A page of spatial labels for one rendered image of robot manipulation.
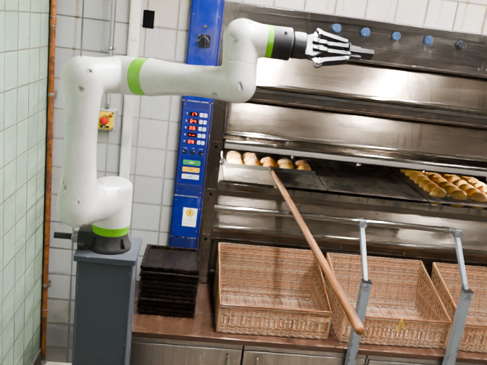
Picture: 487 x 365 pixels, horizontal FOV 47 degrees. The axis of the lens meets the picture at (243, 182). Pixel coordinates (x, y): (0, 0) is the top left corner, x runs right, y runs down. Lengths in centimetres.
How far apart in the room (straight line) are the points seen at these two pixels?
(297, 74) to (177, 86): 131
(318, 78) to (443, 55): 66
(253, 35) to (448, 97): 172
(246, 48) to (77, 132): 56
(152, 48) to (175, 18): 19
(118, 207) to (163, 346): 104
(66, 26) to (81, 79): 128
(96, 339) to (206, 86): 98
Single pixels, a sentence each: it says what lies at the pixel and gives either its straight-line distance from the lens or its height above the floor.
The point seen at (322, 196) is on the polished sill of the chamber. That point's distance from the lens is 306.
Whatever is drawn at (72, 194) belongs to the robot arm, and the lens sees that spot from 176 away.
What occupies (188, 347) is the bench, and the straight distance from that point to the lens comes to 275.
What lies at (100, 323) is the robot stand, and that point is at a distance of 205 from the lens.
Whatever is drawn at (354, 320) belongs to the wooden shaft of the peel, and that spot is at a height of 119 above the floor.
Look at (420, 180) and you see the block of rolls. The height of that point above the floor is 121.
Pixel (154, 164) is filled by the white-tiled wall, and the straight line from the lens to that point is 297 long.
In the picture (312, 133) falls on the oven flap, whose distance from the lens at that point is 295.
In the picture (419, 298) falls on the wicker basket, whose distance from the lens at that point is 332.
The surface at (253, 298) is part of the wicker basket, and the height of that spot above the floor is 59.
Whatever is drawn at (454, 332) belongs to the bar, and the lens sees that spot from 289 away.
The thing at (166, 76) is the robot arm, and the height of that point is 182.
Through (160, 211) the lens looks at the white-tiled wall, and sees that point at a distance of 304.
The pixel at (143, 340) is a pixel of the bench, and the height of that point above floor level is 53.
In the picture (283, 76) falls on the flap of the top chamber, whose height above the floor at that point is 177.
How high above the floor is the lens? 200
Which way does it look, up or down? 16 degrees down
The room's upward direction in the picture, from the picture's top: 7 degrees clockwise
